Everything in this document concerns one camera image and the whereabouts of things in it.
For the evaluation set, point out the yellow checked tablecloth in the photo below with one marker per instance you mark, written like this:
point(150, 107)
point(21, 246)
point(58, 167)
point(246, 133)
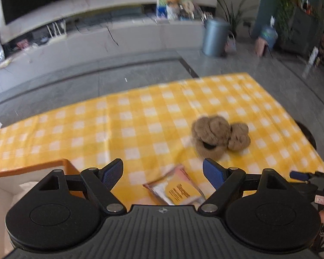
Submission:
point(140, 124)

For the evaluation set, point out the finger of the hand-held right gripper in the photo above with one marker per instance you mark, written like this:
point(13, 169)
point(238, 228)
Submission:
point(298, 175)

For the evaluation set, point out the tall leafy plant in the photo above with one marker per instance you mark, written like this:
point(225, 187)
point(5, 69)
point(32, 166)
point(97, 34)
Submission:
point(284, 10)

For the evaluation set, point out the grey marble television cabinet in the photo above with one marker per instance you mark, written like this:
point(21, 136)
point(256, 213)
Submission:
point(97, 48)

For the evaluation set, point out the orange-rimmed white box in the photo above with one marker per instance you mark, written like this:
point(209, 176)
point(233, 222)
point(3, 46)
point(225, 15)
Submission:
point(29, 167)

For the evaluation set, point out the brown plush toy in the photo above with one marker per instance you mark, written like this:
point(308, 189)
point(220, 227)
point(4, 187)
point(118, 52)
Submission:
point(213, 137)

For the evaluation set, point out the white router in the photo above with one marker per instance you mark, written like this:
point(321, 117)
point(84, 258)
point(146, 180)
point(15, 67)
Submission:
point(56, 31)

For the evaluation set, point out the dark storage cabinet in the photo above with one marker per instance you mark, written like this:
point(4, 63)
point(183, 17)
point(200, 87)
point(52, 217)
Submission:
point(302, 35)

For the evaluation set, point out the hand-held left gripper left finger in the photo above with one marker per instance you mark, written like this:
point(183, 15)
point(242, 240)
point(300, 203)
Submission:
point(112, 173)

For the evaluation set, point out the long-leaf potted plant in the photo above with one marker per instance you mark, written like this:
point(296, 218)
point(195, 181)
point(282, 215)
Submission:
point(232, 13)

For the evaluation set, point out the pink stool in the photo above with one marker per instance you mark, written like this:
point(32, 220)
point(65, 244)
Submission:
point(262, 47)

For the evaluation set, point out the woven basket bag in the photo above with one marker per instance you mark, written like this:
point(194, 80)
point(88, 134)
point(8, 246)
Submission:
point(230, 44)

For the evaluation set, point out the small plush doll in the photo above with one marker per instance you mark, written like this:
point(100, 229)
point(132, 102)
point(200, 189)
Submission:
point(173, 6)

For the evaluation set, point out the grey metal trash can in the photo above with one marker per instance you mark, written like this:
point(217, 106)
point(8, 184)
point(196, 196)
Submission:
point(215, 37)

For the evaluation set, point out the large water bottle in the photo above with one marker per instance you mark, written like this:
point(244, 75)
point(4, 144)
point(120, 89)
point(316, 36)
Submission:
point(268, 33)

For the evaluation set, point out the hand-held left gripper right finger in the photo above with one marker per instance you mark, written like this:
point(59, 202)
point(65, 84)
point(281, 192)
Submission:
point(212, 173)

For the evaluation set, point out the clear snack packet yellow label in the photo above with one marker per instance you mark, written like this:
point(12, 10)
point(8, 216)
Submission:
point(178, 190)

